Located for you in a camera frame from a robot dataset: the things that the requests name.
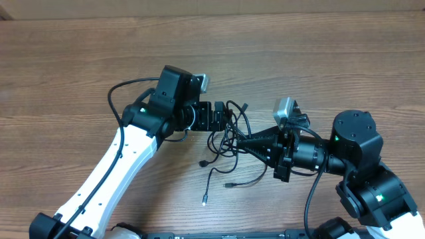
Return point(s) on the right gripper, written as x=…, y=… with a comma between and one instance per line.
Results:
x=283, y=154

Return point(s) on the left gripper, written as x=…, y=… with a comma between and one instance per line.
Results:
x=217, y=116

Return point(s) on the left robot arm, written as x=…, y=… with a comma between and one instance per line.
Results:
x=173, y=105

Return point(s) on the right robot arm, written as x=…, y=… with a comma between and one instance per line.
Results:
x=369, y=190

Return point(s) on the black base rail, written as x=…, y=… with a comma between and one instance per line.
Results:
x=287, y=234

